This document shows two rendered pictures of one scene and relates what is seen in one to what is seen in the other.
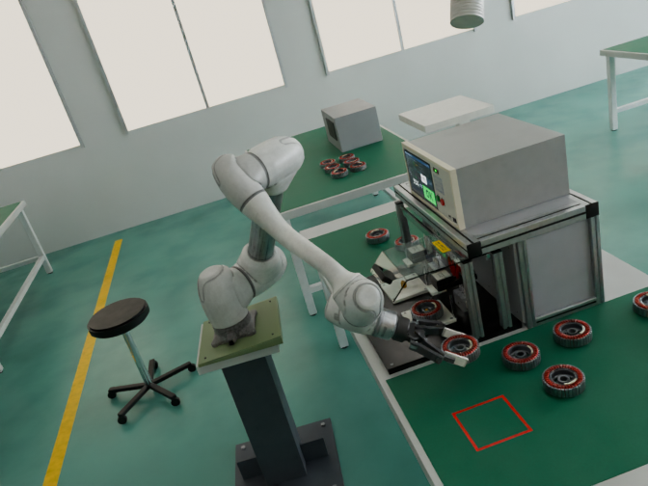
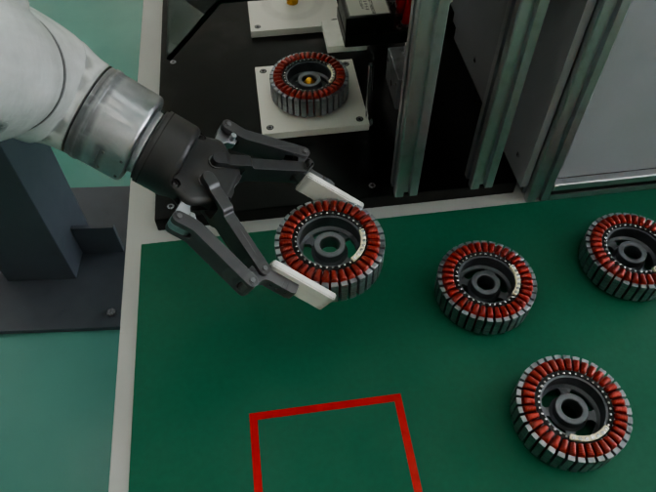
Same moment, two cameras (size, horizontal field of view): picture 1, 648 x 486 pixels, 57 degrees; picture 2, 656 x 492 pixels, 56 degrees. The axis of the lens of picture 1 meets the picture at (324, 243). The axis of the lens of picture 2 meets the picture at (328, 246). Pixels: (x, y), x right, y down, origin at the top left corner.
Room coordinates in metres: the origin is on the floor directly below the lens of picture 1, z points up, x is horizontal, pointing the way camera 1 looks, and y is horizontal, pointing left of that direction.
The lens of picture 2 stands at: (1.06, -0.29, 1.37)
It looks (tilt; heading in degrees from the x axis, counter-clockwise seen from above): 53 degrees down; 359
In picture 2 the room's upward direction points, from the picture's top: straight up
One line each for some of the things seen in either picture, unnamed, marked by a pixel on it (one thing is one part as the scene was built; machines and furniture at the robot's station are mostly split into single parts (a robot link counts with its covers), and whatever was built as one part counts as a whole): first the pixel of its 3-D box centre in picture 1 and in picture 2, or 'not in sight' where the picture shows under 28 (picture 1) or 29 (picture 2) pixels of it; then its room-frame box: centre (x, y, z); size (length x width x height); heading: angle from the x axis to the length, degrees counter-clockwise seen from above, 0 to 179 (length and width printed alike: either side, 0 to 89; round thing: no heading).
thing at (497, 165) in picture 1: (479, 166); not in sight; (1.93, -0.59, 1.22); 0.44 x 0.39 x 0.20; 7
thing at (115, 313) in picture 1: (135, 351); not in sight; (3.02, 1.21, 0.28); 0.54 x 0.49 x 0.56; 97
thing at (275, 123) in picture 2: (427, 316); (309, 97); (1.79, -0.29, 0.78); 0.15 x 0.15 x 0.01; 7
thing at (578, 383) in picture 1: (563, 380); (569, 411); (1.30, -0.54, 0.77); 0.11 x 0.11 x 0.04
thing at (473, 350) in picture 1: (460, 349); (329, 248); (1.45, -0.31, 0.86); 0.11 x 0.11 x 0.04
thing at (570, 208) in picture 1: (482, 198); not in sight; (1.94, -0.59, 1.09); 0.68 x 0.44 x 0.05; 7
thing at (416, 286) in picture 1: (404, 287); (292, 5); (2.03, -0.26, 0.78); 0.15 x 0.15 x 0.01; 7
